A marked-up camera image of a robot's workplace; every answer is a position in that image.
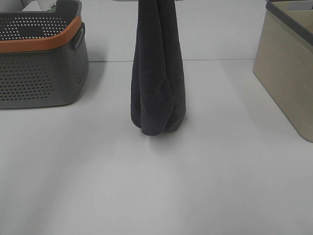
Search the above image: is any dark grey towel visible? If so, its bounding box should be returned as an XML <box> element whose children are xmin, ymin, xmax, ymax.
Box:
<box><xmin>131</xmin><ymin>0</ymin><xmax>186</xmax><ymax>136</ymax></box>

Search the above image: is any grey perforated basket orange rim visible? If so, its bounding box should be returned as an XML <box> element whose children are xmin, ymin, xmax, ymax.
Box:
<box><xmin>0</xmin><ymin>0</ymin><xmax>89</xmax><ymax>109</ymax></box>

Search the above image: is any beige basket grey rim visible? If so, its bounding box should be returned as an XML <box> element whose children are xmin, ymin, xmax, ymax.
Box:
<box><xmin>253</xmin><ymin>0</ymin><xmax>313</xmax><ymax>141</ymax></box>

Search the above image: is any white object behind basket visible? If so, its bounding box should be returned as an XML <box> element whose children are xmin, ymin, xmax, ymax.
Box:
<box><xmin>22</xmin><ymin>0</ymin><xmax>57</xmax><ymax>12</ymax></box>

